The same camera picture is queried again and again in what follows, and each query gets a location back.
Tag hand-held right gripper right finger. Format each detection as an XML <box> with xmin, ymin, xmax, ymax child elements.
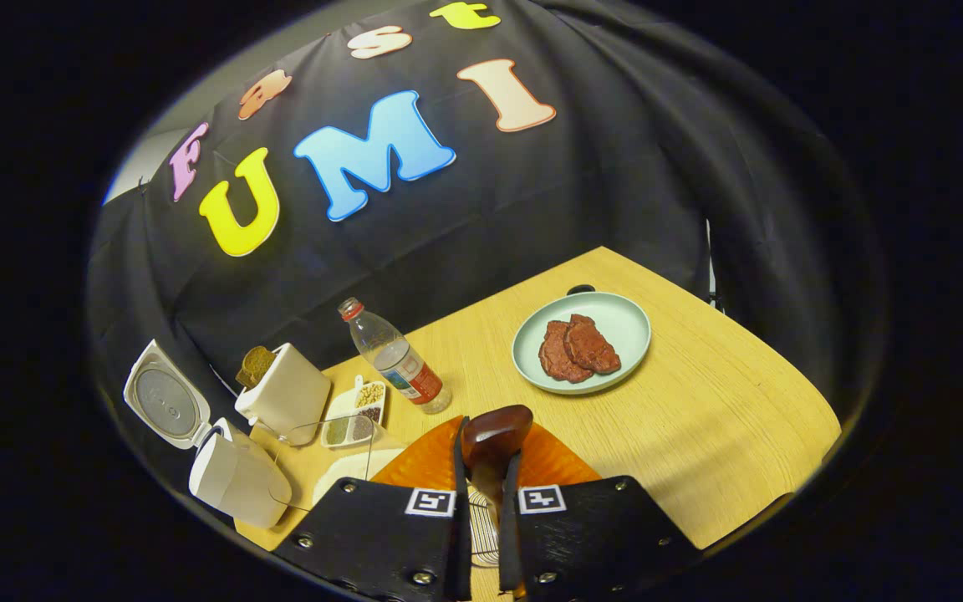
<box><xmin>498</xmin><ymin>422</ymin><xmax>704</xmax><ymax>602</ymax></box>

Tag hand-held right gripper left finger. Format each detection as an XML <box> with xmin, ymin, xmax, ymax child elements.
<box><xmin>273</xmin><ymin>416</ymin><xmax>472</xmax><ymax>602</ymax></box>

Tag clear box of white rice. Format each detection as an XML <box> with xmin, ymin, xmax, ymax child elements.
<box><xmin>252</xmin><ymin>416</ymin><xmax>407</xmax><ymax>511</ymax></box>

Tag silver chopstick holder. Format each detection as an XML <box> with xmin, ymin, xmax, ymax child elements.
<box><xmin>466</xmin><ymin>489</ymin><xmax>503</xmax><ymax>569</ymax></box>

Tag brown wooden spoon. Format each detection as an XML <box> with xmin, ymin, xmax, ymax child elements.
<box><xmin>460</xmin><ymin>405</ymin><xmax>534</xmax><ymax>503</ymax></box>

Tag white divided bean dish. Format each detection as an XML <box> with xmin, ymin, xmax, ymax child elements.
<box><xmin>320</xmin><ymin>375</ymin><xmax>388</xmax><ymax>450</ymax></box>

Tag white toaster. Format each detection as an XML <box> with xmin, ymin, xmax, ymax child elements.
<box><xmin>234</xmin><ymin>342</ymin><xmax>333</xmax><ymax>446</ymax></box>

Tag clear plastic water bottle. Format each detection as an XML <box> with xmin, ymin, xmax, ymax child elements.
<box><xmin>339</xmin><ymin>297</ymin><xmax>453</xmax><ymax>416</ymax></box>

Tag brown bread slice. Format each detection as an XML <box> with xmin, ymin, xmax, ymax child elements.
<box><xmin>236</xmin><ymin>345</ymin><xmax>278</xmax><ymax>390</ymax></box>

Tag pale green plate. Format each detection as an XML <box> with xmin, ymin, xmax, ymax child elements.
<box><xmin>512</xmin><ymin>291</ymin><xmax>652</xmax><ymax>395</ymax></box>

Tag black backdrop cloth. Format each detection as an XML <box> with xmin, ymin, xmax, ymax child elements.
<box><xmin>87</xmin><ymin>0</ymin><xmax>884</xmax><ymax>469</ymax></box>

